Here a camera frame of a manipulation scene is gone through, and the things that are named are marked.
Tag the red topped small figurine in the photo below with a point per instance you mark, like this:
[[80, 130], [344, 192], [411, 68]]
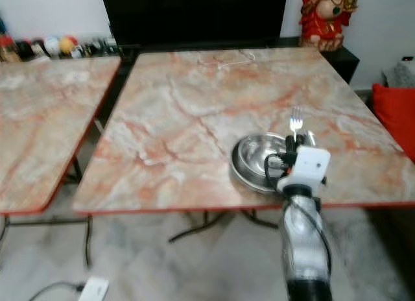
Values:
[[8, 48]]

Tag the steel bowl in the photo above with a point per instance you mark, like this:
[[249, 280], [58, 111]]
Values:
[[256, 153]]

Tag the white round ornament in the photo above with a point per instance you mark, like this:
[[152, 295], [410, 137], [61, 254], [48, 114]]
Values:
[[51, 46]]

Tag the white power adapter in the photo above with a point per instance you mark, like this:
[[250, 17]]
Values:
[[94, 290]]

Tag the yellow red ball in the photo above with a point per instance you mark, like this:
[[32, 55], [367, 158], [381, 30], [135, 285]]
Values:
[[67, 45]]

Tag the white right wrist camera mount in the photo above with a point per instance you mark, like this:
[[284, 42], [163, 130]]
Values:
[[312, 165]]

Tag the red cushion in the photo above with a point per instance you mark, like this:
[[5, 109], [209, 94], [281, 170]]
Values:
[[395, 119]]

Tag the steel fork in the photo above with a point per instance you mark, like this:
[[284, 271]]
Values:
[[296, 123]]

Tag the grey cloth bundle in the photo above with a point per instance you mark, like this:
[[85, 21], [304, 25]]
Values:
[[402, 74]]

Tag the black television screen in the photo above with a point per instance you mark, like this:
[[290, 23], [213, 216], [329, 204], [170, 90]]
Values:
[[194, 15]]

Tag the black crossed table legs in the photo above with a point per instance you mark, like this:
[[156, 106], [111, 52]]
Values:
[[201, 227]]

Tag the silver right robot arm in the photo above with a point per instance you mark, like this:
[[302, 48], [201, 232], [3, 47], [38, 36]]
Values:
[[306, 246]]

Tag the red seated figurine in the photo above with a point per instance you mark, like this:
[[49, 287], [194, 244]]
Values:
[[324, 22]]

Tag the black straight table legs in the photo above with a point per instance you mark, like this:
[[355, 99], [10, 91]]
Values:
[[88, 239]]

